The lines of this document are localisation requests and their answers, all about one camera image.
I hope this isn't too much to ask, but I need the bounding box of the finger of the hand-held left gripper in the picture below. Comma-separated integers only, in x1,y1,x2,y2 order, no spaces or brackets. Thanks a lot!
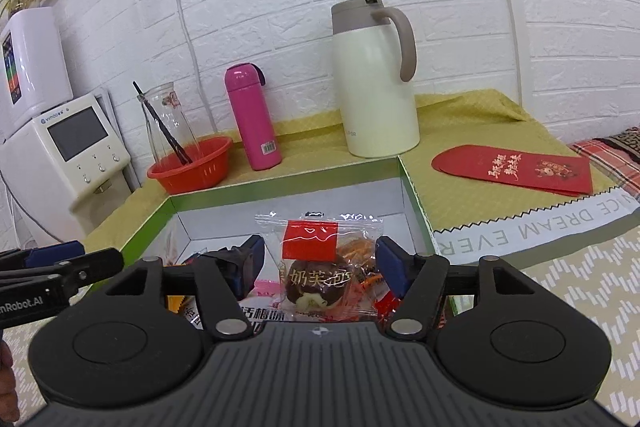
0,248,125,290
0,241,86,273

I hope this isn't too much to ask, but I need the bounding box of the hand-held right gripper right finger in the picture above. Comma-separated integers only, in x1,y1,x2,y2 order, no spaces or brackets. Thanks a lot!
375,236,571,340

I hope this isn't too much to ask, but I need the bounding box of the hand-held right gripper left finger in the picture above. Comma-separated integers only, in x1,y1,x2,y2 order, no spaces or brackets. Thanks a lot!
60,234,267,343

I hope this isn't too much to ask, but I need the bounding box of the green cardboard box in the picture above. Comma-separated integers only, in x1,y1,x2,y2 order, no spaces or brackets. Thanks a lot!
82,154,441,338

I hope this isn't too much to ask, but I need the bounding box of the clear packet with red label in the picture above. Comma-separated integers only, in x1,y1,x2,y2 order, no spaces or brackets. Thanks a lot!
255,213,385,320

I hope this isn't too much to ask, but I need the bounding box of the person's left hand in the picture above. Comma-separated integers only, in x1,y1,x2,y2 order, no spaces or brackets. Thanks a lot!
0,342,17,414

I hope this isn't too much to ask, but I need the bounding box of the pink snack packet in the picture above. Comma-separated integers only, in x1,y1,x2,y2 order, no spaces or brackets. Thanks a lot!
252,277,281,303

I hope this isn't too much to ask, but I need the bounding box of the red jelly packet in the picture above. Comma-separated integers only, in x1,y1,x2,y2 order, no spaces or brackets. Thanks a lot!
375,294,401,325

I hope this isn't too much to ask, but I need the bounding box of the white packet with black print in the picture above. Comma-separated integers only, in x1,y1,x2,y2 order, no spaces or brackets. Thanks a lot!
182,302,288,338

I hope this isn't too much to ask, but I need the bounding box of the white water dispenser with screen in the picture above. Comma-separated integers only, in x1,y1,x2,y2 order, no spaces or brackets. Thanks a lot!
0,93,133,215

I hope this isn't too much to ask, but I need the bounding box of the red plastic basket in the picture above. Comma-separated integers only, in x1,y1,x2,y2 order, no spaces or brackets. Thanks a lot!
146,137,233,195

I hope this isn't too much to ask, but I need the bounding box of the yellow tablecloth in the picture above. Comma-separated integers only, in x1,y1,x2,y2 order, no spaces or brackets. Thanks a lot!
82,89,608,253

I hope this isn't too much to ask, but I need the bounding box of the pink thermos bottle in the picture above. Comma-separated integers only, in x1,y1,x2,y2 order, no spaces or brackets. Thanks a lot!
223,63,283,172

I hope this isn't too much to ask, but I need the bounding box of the black chopstick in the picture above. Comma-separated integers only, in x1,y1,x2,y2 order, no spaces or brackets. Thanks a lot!
132,81,195,165
145,104,193,164

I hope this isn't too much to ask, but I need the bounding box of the red envelope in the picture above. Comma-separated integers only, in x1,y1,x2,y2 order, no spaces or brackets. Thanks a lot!
431,144,595,196

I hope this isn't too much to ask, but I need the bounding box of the glass carafe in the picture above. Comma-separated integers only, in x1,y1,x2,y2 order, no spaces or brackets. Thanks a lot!
137,81,201,168

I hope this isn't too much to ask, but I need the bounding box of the cream thermos jug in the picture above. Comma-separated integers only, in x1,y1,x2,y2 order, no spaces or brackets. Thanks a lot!
331,0,421,158

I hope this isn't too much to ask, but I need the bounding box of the chevron patterned table cover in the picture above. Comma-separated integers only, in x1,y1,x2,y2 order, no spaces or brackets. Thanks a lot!
0,192,640,427

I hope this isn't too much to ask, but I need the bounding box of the patterned blanket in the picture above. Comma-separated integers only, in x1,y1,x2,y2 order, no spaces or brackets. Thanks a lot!
570,127,640,202

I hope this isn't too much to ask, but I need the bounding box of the white wall-mounted water purifier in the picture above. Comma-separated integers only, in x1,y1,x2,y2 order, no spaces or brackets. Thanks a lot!
0,7,76,140

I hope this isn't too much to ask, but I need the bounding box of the white wall pipe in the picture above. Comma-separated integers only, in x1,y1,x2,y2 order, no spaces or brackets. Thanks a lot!
480,0,526,120

